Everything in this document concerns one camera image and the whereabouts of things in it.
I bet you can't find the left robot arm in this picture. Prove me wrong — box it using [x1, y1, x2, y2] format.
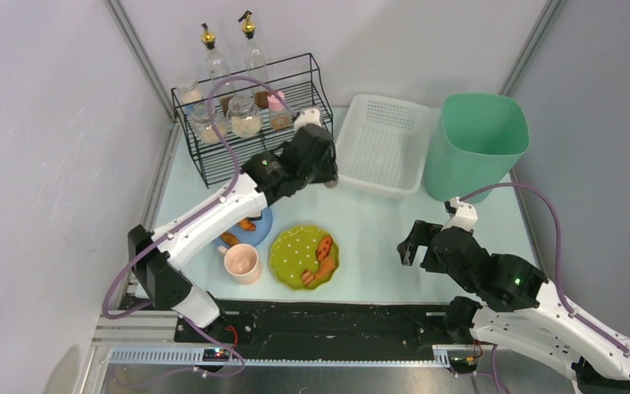
[128, 123, 337, 328]

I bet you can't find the oil bottle gold spout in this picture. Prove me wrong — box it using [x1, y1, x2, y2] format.
[201, 23, 236, 115]
[238, 10, 269, 109]

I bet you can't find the small orange food piece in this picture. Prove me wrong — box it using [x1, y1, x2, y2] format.
[220, 232, 241, 247]

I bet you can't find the pink mug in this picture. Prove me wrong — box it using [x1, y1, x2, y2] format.
[217, 244, 263, 285]

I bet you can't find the green dotted plate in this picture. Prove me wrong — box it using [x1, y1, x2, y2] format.
[268, 225, 340, 291]

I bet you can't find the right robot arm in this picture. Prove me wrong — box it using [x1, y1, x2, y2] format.
[396, 220, 630, 393]

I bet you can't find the pink lid spice bottle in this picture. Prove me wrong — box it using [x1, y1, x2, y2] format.
[267, 90, 293, 131]

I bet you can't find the white plastic basket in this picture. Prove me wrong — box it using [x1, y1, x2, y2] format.
[336, 94, 440, 199]

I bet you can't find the black wire rack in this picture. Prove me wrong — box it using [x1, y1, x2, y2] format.
[171, 53, 334, 186]

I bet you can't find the blue plate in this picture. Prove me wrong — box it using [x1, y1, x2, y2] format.
[228, 208, 273, 247]

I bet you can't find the glass jar beige powder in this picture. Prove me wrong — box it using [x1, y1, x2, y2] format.
[189, 103, 229, 144]

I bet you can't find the blue label spice jar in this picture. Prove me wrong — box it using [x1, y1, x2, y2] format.
[176, 74, 203, 105]

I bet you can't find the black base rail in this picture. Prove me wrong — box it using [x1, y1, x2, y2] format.
[173, 295, 490, 364]

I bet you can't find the glass jar clamp lid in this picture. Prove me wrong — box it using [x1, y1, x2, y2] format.
[226, 96, 263, 138]

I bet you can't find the green trash bin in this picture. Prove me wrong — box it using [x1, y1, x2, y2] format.
[425, 93, 530, 201]

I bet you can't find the orange food on green plate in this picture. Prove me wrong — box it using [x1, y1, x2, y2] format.
[301, 235, 336, 287]

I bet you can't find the orange food on blue plate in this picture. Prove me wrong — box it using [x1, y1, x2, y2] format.
[238, 218, 257, 232]

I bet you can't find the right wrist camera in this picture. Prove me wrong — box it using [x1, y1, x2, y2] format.
[443, 197, 478, 233]

